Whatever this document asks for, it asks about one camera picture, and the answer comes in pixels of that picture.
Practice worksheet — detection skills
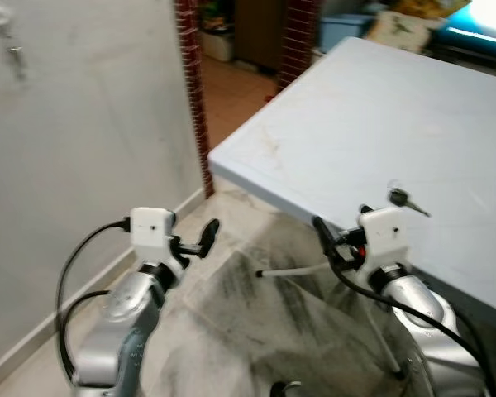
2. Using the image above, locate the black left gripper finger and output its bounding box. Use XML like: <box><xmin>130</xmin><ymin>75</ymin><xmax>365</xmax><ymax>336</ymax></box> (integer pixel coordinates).
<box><xmin>197</xmin><ymin>218</ymin><xmax>221</xmax><ymax>256</ymax></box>

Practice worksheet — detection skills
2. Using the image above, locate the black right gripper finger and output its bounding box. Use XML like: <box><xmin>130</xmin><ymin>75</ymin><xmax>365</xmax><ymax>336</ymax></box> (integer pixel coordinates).
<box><xmin>312</xmin><ymin>215</ymin><xmax>339</xmax><ymax>255</ymax></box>

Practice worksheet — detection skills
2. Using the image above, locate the black headed key with ring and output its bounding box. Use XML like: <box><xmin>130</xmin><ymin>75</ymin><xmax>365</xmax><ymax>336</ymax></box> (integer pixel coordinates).
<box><xmin>386</xmin><ymin>178</ymin><xmax>432</xmax><ymax>218</ymax></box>

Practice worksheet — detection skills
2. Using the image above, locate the white metal table leg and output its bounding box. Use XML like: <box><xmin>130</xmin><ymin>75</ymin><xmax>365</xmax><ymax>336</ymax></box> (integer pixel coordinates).
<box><xmin>256</xmin><ymin>263</ymin><xmax>336</xmax><ymax>279</ymax></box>

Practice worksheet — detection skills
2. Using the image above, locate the white plastic table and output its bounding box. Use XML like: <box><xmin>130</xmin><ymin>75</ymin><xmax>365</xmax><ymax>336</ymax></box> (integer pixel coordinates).
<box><xmin>208</xmin><ymin>37</ymin><xmax>496</xmax><ymax>319</ymax></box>

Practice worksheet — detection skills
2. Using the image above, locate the white plastic bin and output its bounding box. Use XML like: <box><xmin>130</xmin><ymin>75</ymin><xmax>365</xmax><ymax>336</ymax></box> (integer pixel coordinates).
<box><xmin>200</xmin><ymin>29</ymin><xmax>236</xmax><ymax>64</ymax></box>

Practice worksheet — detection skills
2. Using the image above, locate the red tiled pillar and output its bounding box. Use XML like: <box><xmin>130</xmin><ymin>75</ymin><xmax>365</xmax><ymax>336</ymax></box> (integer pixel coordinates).
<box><xmin>279</xmin><ymin>0</ymin><xmax>320</xmax><ymax>92</ymax></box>

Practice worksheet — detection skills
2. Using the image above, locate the blue storage box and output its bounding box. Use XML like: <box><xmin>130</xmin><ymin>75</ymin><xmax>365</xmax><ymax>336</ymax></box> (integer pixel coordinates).
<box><xmin>318</xmin><ymin>15</ymin><xmax>373</xmax><ymax>51</ymax></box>

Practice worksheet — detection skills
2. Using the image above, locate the brown wooden door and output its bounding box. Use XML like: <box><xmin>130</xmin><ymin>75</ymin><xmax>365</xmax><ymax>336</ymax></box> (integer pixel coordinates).
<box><xmin>234</xmin><ymin>0</ymin><xmax>286</xmax><ymax>72</ymax></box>

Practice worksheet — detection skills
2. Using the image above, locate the dinosaur print pillow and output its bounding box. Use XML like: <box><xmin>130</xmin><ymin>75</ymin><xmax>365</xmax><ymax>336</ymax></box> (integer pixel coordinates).
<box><xmin>365</xmin><ymin>10</ymin><xmax>432</xmax><ymax>53</ymax></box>

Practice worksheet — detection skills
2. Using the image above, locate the yellow patterned cushion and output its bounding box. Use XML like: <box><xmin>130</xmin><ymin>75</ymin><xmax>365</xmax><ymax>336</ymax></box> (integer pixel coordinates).
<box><xmin>393</xmin><ymin>0</ymin><xmax>472</xmax><ymax>18</ymax></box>

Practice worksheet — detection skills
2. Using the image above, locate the television screen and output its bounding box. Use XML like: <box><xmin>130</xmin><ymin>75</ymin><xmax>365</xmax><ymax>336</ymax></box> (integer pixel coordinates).
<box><xmin>442</xmin><ymin>0</ymin><xmax>496</xmax><ymax>59</ymax></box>

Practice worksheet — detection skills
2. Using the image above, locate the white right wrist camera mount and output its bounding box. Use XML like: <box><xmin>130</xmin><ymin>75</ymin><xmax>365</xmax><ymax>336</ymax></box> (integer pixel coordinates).
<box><xmin>358</xmin><ymin>207</ymin><xmax>412</xmax><ymax>272</ymax></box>

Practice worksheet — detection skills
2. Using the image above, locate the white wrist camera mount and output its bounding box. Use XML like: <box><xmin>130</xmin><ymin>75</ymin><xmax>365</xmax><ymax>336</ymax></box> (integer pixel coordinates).
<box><xmin>130</xmin><ymin>207</ymin><xmax>187</xmax><ymax>274</ymax></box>
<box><xmin>358</xmin><ymin>207</ymin><xmax>412</xmax><ymax>272</ymax></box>

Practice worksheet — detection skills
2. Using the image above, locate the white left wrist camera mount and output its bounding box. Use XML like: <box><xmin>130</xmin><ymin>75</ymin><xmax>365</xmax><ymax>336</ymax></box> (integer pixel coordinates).
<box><xmin>130</xmin><ymin>207</ymin><xmax>187</xmax><ymax>274</ymax></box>

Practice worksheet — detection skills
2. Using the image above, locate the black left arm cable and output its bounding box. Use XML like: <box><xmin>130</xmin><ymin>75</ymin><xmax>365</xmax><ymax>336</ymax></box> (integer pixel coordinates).
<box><xmin>55</xmin><ymin>217</ymin><xmax>133</xmax><ymax>383</ymax></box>

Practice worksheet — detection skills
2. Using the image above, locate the red tiled wall edge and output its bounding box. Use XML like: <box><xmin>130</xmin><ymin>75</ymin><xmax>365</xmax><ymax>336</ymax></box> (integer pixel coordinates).
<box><xmin>175</xmin><ymin>0</ymin><xmax>215</xmax><ymax>199</ymax></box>

